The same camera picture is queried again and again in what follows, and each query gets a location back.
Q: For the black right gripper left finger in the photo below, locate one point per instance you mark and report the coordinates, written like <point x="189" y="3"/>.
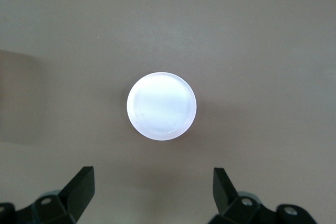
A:
<point x="78" y="195"/>

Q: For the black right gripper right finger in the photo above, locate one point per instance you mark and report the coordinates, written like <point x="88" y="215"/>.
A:
<point x="225" y="197"/>

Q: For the pink round plate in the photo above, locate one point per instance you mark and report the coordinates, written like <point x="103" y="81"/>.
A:
<point x="161" y="106"/>

